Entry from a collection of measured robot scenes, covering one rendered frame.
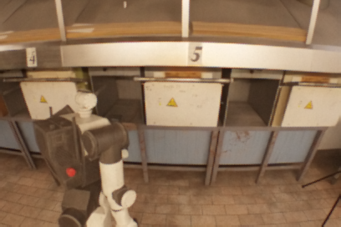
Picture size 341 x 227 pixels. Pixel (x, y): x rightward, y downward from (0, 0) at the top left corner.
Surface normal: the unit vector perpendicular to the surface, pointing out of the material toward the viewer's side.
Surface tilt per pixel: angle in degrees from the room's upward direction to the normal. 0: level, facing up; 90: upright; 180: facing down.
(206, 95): 90
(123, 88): 90
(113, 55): 80
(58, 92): 90
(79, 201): 31
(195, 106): 90
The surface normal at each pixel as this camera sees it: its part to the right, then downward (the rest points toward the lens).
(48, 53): -0.05, 0.23
